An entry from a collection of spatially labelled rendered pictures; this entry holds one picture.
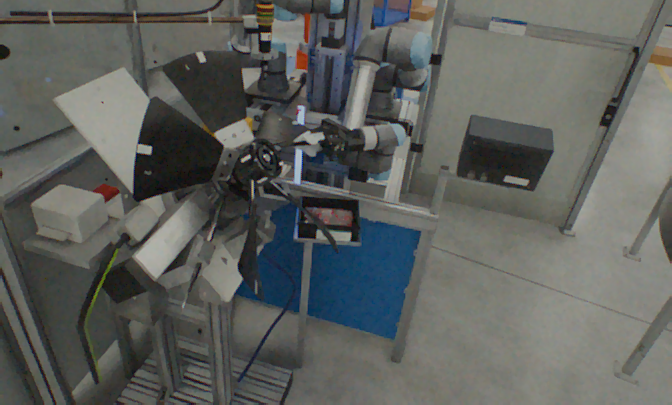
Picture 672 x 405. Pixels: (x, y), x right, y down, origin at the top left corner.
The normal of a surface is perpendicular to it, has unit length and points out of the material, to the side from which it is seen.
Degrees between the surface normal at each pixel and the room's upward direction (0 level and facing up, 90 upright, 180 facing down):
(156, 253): 50
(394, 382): 0
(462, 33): 90
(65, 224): 90
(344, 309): 90
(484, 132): 15
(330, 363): 0
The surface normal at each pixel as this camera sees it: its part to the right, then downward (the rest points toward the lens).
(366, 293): -0.28, 0.48
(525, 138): 0.00, -0.70
